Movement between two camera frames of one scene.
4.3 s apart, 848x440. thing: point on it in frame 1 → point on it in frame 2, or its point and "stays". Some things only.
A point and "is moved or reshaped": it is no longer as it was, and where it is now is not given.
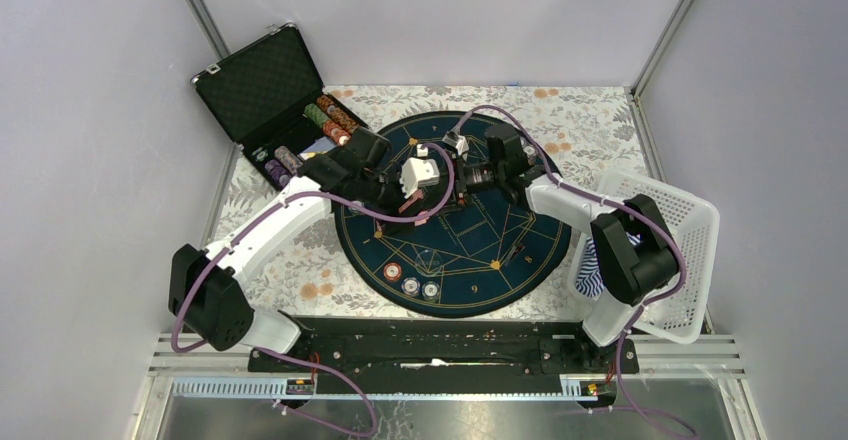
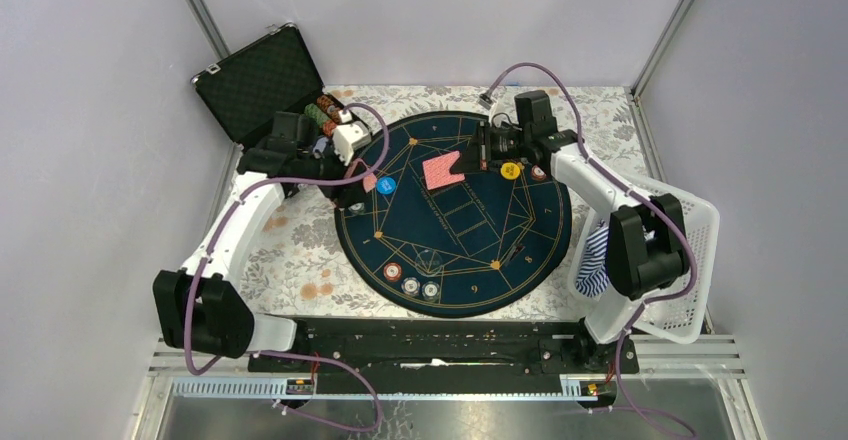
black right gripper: (460, 181) → (478, 155)
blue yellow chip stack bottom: (430, 291) stays
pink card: (423, 216) is moved or reshaped
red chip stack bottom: (392, 271) stays
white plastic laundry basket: (691, 228) stays
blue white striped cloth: (589, 280) stays
